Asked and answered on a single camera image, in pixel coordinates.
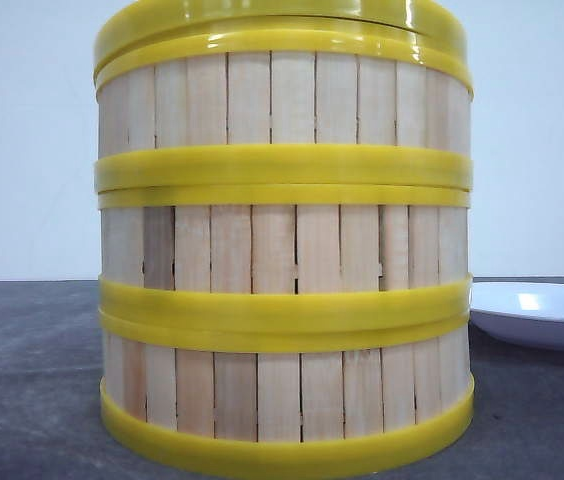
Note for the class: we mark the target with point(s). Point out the bamboo steamer basket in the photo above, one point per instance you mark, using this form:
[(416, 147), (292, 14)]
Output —
[(278, 278), (283, 116), (313, 385)]

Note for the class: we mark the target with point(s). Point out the woven bamboo steamer lid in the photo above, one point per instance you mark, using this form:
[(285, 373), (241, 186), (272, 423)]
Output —
[(150, 32)]

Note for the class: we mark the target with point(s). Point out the white plate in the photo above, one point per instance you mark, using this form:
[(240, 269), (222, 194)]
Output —
[(522, 313)]

